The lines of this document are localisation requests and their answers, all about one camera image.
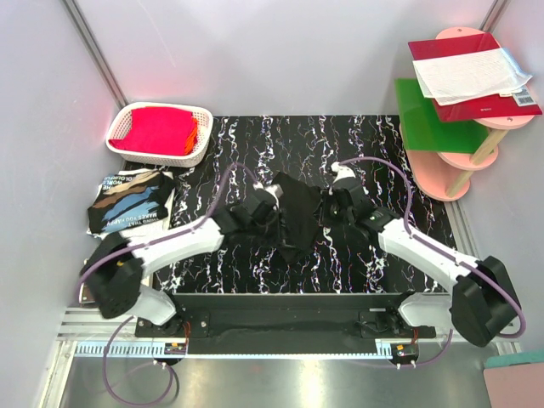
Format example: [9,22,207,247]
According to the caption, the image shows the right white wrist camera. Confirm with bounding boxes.
[331,162,355,184]

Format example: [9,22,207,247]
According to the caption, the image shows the red plastic sheet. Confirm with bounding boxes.
[408,27,542,122]

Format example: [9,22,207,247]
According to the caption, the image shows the white plastic laundry basket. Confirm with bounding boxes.
[105,102,213,167]

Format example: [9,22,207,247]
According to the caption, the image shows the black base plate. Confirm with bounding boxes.
[135,293,436,359]

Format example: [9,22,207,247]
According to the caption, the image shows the white mesh bag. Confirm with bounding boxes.
[413,48,532,105]

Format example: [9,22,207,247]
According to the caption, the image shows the aluminium rail frame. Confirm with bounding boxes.
[40,308,522,408]

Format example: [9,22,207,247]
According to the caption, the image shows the pink folded t shirt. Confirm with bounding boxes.
[110,107,193,156]

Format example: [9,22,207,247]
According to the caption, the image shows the illustrated book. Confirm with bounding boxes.
[78,284,96,308]

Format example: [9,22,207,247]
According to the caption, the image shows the black printed t shirt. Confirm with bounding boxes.
[87,168,175,239]
[237,170,328,265]

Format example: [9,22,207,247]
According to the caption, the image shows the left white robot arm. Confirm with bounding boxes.
[82,184,283,326]

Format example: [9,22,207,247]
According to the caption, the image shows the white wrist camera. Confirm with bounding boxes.
[252,182,283,201]
[331,162,355,184]

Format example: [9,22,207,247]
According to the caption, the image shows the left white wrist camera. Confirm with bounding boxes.
[252,182,283,201]

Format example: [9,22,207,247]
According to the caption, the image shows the teal board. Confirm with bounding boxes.
[484,354,543,369]

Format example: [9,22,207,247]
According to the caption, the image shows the green plastic sheet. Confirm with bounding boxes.
[394,78,488,154]

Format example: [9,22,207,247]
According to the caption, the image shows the pink board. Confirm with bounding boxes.
[484,363,543,408]

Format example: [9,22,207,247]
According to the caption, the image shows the folded black printed t shirt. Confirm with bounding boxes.
[87,168,175,239]

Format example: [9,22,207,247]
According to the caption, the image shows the orange folded t shirt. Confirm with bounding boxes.
[184,117,198,156]

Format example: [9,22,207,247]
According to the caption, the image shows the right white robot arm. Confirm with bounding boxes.
[320,177,521,347]

